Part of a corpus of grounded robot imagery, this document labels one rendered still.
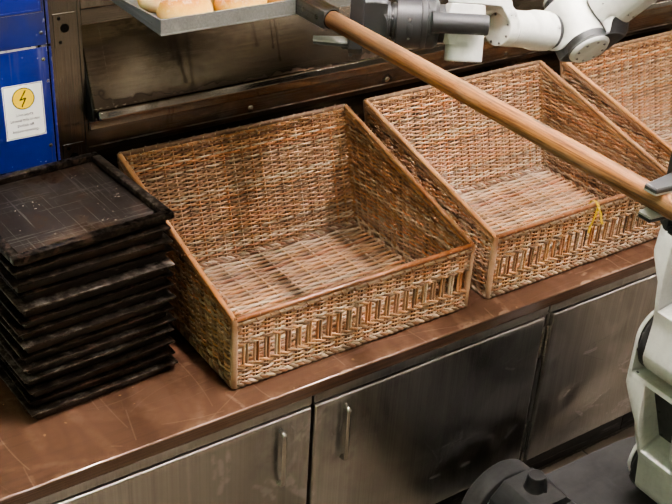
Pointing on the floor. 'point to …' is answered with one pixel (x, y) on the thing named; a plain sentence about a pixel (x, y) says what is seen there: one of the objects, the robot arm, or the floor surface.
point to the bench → (356, 408)
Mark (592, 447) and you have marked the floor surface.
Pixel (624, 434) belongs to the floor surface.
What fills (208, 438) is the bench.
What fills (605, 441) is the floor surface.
